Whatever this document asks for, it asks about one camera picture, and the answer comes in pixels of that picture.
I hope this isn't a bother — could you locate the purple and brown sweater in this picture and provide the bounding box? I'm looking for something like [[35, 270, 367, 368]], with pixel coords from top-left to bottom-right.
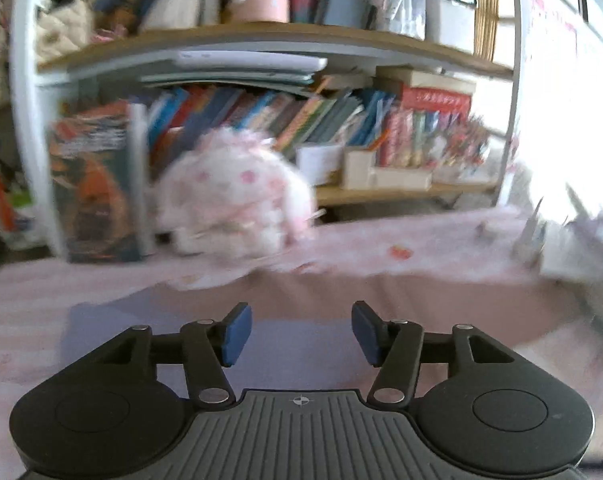
[[58, 259, 603, 461]]

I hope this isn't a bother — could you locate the pink checkered desk mat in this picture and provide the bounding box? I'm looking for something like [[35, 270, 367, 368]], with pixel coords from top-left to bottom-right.
[[0, 204, 603, 480]]

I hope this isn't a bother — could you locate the white pink plush bunny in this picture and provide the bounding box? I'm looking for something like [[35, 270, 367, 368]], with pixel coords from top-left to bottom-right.
[[154, 127, 319, 259]]

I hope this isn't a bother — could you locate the white small storage box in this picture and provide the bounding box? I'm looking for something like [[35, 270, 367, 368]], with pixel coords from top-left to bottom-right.
[[341, 148, 376, 191]]

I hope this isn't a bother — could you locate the Harry Potter book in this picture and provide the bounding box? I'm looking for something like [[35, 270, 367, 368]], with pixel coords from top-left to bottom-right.
[[49, 100, 154, 263]]

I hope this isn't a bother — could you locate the row of colourful books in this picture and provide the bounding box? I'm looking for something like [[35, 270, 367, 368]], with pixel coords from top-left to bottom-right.
[[142, 66, 488, 172]]

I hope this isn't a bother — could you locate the white wooden bookshelf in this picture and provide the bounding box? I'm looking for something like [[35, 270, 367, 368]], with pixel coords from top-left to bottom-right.
[[10, 0, 522, 256]]

